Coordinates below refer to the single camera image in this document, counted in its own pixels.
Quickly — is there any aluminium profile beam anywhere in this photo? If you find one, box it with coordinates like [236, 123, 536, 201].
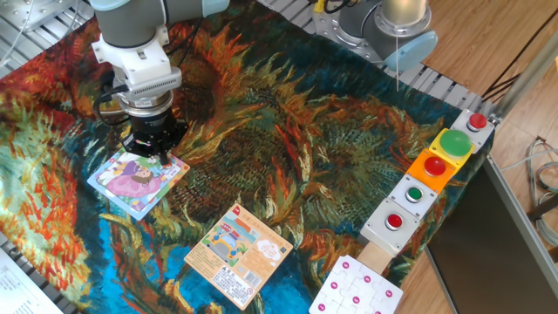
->
[490, 37, 558, 121]

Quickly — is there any grey cable bundle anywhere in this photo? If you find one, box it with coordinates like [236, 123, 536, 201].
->
[525, 136, 558, 248]

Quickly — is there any princess picture puzzle board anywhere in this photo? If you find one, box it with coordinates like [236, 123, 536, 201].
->
[86, 147, 191, 222]

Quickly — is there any white puzzle with pink dots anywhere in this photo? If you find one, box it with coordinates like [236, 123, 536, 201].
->
[308, 255, 405, 314]

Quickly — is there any yellow box green mushroom button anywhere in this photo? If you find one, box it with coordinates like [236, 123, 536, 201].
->
[428, 127, 475, 169]

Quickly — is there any silver metal plate with screws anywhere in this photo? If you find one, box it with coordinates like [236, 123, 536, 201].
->
[0, 0, 78, 35]

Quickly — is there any orange puzzle backing board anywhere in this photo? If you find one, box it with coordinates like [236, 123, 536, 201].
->
[183, 202, 294, 311]

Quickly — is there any sunflower painting tablecloth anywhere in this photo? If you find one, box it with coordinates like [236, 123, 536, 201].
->
[0, 0, 496, 314]

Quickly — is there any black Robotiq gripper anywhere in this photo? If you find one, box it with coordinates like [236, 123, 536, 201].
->
[121, 111, 189, 167]

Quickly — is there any light wooden block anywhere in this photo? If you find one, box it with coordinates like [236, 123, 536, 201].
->
[356, 241, 393, 276]

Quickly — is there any white printed paper sheet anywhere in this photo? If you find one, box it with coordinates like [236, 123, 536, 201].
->
[0, 246, 65, 314]

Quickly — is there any grey box green button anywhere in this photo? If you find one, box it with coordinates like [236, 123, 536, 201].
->
[386, 173, 439, 219]

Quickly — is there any orange box red button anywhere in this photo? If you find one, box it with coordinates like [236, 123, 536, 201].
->
[405, 147, 458, 195]

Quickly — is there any grey box red button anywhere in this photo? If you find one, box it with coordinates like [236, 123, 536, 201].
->
[359, 198, 422, 257]
[448, 107, 496, 154]

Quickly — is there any silver base mounting plate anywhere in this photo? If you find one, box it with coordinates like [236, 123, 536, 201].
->
[311, 2, 413, 66]

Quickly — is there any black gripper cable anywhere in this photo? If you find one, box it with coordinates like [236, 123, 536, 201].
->
[92, 69, 132, 127]

